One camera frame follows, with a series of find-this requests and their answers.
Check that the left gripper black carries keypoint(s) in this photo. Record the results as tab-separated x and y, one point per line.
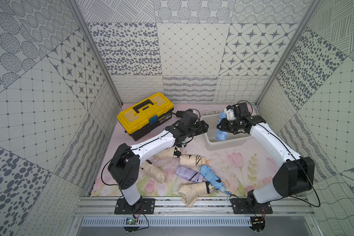
199	127

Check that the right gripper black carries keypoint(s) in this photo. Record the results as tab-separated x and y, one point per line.
223	125

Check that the light blue umbrella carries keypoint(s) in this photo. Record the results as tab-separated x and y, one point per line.
222	127

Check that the white plastic storage box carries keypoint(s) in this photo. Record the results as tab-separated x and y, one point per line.
215	139

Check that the lavender umbrella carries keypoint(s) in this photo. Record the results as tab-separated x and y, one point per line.
189	174

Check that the large beige umbrella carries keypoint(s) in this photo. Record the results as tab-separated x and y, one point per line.
191	192

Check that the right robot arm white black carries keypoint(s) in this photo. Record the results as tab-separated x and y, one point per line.
295	174

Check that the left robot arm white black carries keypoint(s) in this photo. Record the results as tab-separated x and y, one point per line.
125	164

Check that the beige umbrella black inner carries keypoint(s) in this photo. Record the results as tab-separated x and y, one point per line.
172	152

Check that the beige umbrella black stripes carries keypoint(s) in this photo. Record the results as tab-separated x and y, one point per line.
192	161

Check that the sky blue long umbrella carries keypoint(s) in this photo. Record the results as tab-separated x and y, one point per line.
213	179

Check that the crumpled beige umbrella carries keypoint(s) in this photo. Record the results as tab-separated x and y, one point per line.
155	172

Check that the yellow black toolbox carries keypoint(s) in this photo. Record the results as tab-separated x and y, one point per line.
143	117

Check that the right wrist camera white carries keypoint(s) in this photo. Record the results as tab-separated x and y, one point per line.
230	114

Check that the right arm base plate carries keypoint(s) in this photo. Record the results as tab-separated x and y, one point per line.
243	206

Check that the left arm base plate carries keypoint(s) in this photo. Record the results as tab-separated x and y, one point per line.
142	206

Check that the white slotted cable duct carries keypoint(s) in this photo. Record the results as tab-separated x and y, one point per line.
165	221

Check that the aluminium mounting rail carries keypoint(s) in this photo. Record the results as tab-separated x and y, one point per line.
173	206

